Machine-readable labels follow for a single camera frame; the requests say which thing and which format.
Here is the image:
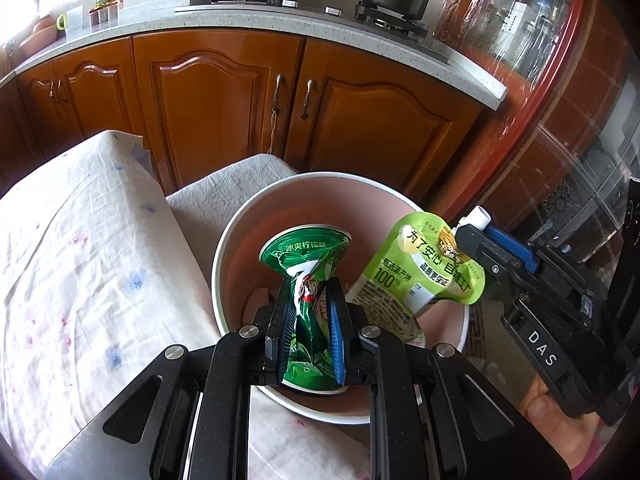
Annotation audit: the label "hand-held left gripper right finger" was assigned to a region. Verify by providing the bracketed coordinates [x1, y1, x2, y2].
[325, 277, 572, 480]

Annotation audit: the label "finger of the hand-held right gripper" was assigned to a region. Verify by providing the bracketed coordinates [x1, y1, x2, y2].
[487, 225, 611, 311]
[454, 222, 608, 418]

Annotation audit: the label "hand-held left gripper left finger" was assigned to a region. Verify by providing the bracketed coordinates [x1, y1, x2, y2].
[45, 277, 296, 480]

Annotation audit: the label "crushed green can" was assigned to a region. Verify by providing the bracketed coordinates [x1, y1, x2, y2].
[258, 226, 351, 393]

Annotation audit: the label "green spouted drink pouch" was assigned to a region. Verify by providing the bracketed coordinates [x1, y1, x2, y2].
[347, 205, 488, 343]

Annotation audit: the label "pink bin with white rim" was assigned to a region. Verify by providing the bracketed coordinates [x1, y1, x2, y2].
[211, 172, 471, 426]

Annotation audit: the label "person's right hand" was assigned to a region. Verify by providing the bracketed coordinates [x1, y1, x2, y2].
[519, 376, 602, 464]

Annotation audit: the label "wooden glass display cabinet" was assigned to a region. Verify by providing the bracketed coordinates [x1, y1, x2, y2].
[435, 0, 640, 311]

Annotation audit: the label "white embossed cloth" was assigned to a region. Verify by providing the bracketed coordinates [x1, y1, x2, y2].
[165, 154, 300, 241]

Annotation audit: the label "grey stone countertop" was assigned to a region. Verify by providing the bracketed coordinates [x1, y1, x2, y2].
[0, 2, 508, 111]

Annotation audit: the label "white floral tablecloth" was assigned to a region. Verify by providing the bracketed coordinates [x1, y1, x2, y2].
[0, 130, 371, 480]

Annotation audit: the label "wooden base cabinets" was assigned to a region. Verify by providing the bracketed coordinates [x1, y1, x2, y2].
[0, 27, 483, 211]

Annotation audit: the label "gas stove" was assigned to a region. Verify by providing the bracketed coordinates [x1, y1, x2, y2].
[175, 0, 451, 63]

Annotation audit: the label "brown clay pot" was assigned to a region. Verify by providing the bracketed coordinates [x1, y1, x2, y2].
[20, 15, 56, 47]

